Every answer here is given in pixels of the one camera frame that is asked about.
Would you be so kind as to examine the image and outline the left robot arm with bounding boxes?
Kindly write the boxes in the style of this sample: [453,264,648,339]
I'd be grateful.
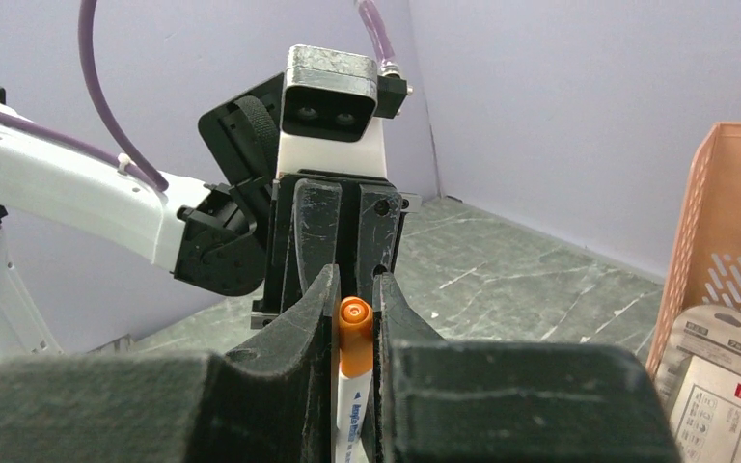
[0,73,420,360]

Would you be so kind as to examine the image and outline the grey stationery blister pack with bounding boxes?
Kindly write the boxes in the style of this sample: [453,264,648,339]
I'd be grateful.
[654,304,741,403]

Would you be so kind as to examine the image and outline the white pen red tip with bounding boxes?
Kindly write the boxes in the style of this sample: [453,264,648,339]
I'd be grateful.
[335,371,372,463]

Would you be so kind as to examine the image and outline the orange pen cap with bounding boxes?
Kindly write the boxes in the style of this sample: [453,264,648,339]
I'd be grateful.
[338,296,374,378]

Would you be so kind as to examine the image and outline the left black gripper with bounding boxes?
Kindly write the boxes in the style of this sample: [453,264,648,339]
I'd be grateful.
[251,171,421,329]

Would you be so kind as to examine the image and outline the orange plastic file organizer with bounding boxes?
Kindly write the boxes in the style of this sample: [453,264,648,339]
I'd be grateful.
[645,123,741,376]

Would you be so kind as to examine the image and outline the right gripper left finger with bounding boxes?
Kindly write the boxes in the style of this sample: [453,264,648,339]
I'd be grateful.
[0,265,340,462]

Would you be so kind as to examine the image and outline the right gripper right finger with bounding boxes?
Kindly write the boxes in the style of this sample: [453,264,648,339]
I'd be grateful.
[363,273,680,462]

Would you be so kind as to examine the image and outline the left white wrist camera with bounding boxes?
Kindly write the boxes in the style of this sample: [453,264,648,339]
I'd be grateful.
[275,44,413,179]

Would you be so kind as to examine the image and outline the white red box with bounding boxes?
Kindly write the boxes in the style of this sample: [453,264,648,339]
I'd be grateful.
[668,356,741,463]

